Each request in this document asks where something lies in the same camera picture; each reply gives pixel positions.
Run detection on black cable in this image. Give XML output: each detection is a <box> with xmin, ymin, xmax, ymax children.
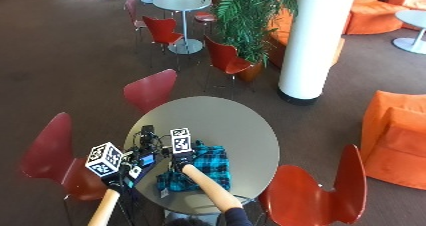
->
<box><xmin>119</xmin><ymin>189</ymin><xmax>140</xmax><ymax>226</ymax></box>

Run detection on teal plaid cloth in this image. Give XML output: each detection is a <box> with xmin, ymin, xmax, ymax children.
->
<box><xmin>156</xmin><ymin>139</ymin><xmax>233</xmax><ymax>193</ymax></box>

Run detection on white round column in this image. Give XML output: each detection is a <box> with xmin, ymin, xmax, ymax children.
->
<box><xmin>277</xmin><ymin>0</ymin><xmax>360</xmax><ymax>106</ymax></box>

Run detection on small round grey table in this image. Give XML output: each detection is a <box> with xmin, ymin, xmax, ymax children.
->
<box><xmin>152</xmin><ymin>0</ymin><xmax>213</xmax><ymax>56</ymax></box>

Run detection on black camera device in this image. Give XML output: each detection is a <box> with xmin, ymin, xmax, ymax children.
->
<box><xmin>132</xmin><ymin>124</ymin><xmax>163</xmax><ymax>154</ymax></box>

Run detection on person's right hand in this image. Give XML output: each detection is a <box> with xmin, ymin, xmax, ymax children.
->
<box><xmin>169</xmin><ymin>151</ymin><xmax>197</xmax><ymax>174</ymax></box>

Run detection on white round table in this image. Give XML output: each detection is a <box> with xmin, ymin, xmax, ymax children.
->
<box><xmin>391</xmin><ymin>9</ymin><xmax>426</xmax><ymax>56</ymax></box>

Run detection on white marker cube on glove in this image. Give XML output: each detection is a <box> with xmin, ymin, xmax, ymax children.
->
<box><xmin>84</xmin><ymin>141</ymin><xmax>124</xmax><ymax>178</ymax></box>
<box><xmin>169</xmin><ymin>127</ymin><xmax>193</xmax><ymax>154</ymax></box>

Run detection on white marker cube on right glove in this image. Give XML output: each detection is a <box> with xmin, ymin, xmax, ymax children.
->
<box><xmin>169</xmin><ymin>127</ymin><xmax>193</xmax><ymax>154</ymax></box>

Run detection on orange sofa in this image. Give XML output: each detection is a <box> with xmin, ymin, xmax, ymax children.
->
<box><xmin>342</xmin><ymin>0</ymin><xmax>426</xmax><ymax>36</ymax></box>

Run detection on person's left hand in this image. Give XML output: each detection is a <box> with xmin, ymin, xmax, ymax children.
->
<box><xmin>104</xmin><ymin>148</ymin><xmax>157</xmax><ymax>191</ymax></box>

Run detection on orange armchair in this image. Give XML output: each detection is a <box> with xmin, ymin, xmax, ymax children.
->
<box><xmin>358</xmin><ymin>89</ymin><xmax>426</xmax><ymax>191</ymax></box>

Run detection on green potted plant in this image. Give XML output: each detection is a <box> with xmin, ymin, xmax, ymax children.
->
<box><xmin>204</xmin><ymin>0</ymin><xmax>300</xmax><ymax>83</ymax></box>

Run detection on dark blue sleeve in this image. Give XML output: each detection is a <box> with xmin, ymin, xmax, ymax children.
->
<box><xmin>221</xmin><ymin>207</ymin><xmax>254</xmax><ymax>226</ymax></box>

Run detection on dark red chair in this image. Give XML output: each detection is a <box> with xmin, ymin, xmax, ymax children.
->
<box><xmin>19</xmin><ymin>112</ymin><xmax>109</xmax><ymax>202</ymax></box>
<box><xmin>124</xmin><ymin>0</ymin><xmax>148</xmax><ymax>50</ymax></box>
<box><xmin>123</xmin><ymin>68</ymin><xmax>178</xmax><ymax>115</ymax></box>

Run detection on white marker cube on left glove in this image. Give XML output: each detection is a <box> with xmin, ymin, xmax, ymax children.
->
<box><xmin>84</xmin><ymin>141</ymin><xmax>124</xmax><ymax>178</ymax></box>

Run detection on orange bench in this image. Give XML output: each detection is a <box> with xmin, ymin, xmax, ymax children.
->
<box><xmin>266</xmin><ymin>7</ymin><xmax>346</xmax><ymax>70</ymax></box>

